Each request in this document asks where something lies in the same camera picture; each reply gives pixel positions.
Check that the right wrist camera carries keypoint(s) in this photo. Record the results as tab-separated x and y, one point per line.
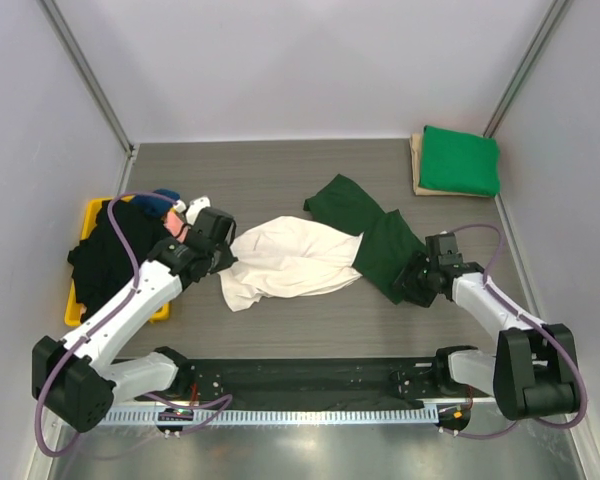
442	244

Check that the blue garment in bin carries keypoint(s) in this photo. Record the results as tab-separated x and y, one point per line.
156	207

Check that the left aluminium corner post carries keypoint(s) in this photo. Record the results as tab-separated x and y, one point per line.
80	62

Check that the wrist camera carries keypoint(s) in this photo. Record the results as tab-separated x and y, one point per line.
442	244
189	212

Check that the folded bright green t-shirt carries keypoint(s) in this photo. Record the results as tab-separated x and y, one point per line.
458	162

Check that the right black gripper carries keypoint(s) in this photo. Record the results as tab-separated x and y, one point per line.
417	260

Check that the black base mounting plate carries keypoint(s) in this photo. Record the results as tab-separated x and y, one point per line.
323	384

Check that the slotted cable duct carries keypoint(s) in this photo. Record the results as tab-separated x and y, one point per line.
162	416

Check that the black t-shirt in bin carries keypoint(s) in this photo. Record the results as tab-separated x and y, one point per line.
101	266

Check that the yellow plastic bin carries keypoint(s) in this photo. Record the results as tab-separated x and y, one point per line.
75	310

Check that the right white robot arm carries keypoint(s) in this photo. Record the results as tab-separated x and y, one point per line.
533	373

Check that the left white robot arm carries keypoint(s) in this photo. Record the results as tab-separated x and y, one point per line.
78	377

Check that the white and green raglan t-shirt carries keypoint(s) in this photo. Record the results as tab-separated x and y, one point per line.
347	236

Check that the aluminium corner post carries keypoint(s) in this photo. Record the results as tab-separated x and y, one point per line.
80	62
541	38

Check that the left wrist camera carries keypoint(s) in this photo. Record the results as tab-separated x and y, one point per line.
189	212

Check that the right aluminium corner post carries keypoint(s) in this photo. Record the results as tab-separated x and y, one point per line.
541	38

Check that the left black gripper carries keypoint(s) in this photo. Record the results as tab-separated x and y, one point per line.
228	257

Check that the folded beige t-shirt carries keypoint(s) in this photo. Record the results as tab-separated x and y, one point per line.
415	143

